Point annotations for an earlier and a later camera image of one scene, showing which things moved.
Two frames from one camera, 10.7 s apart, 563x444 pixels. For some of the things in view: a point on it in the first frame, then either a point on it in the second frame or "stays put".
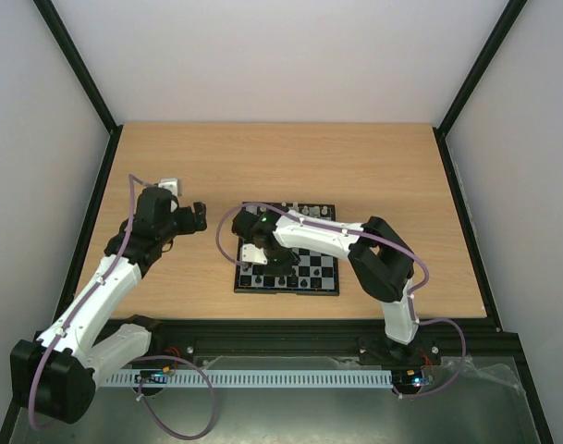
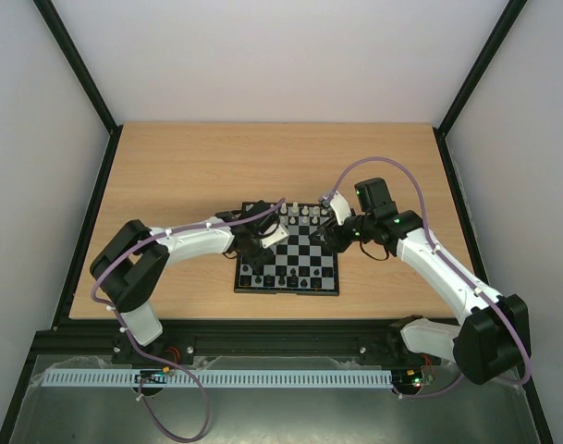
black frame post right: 509,18 stays put
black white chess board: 316,274 stays put
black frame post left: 87,78 stays put
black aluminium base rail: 455,342 stays put
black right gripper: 277,261 -> 332,235
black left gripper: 189,226 -> 257,262
